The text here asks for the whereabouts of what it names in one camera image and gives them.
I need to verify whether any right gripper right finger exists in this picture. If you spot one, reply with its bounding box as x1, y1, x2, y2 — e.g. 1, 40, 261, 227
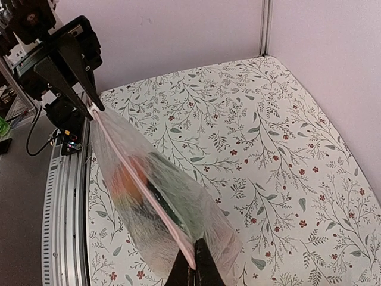
194, 238, 225, 286

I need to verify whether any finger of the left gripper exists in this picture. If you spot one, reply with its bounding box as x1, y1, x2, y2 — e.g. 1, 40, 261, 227
33, 57, 93, 120
58, 34, 105, 111

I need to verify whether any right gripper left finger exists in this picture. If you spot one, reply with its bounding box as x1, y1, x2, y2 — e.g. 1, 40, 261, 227
166, 250, 191, 286

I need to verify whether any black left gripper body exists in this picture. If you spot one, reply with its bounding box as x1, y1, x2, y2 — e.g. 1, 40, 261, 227
0, 0, 104, 132

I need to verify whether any clear zip top bag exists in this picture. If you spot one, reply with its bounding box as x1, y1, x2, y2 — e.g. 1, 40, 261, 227
88, 105, 242, 285

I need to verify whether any green cucumber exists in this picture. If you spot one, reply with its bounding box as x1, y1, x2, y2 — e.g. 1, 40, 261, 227
146, 151, 198, 233

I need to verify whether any orange red mango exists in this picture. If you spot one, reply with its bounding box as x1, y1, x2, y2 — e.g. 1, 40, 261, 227
107, 163, 144, 206

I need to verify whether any floral tablecloth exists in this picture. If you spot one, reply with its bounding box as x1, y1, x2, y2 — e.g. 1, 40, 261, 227
102, 57, 380, 285

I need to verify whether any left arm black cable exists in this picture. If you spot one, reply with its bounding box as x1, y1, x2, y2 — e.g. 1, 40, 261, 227
25, 104, 60, 157

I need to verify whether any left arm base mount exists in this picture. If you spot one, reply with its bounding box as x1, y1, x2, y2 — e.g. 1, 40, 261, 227
52, 128, 84, 156

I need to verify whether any aluminium front rail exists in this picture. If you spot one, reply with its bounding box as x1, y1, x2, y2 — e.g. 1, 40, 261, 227
41, 121, 90, 285

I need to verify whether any right aluminium frame post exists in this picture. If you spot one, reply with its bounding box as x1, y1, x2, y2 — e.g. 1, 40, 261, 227
259, 0, 273, 57

